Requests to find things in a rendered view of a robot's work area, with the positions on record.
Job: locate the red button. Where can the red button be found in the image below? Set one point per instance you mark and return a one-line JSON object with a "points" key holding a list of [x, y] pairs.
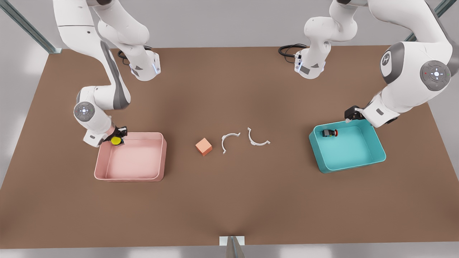
{"points": [[329, 133]]}

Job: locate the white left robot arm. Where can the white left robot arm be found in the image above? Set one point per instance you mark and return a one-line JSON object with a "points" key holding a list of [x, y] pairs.
{"points": [[412, 64]]}

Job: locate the orange cube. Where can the orange cube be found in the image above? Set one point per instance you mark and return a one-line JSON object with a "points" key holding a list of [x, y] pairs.
{"points": [[203, 146]]}

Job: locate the pink storage box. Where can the pink storage box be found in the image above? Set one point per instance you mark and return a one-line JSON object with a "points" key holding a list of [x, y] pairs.
{"points": [[133, 157]]}

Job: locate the blue storage box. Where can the blue storage box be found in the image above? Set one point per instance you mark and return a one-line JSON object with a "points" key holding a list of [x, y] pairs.
{"points": [[347, 146]]}

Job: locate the silver frame post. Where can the silver frame post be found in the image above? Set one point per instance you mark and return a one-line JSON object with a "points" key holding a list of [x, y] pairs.
{"points": [[233, 247], [428, 19], [28, 27]]}

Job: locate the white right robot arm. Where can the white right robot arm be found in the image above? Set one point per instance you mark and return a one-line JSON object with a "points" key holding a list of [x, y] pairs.
{"points": [[107, 43]]}

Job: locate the white curved clip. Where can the white curved clip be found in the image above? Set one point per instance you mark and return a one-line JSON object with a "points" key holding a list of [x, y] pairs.
{"points": [[228, 141], [255, 139]]}

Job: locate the yellow button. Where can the yellow button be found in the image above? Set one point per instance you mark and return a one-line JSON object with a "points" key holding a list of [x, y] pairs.
{"points": [[116, 140]]}

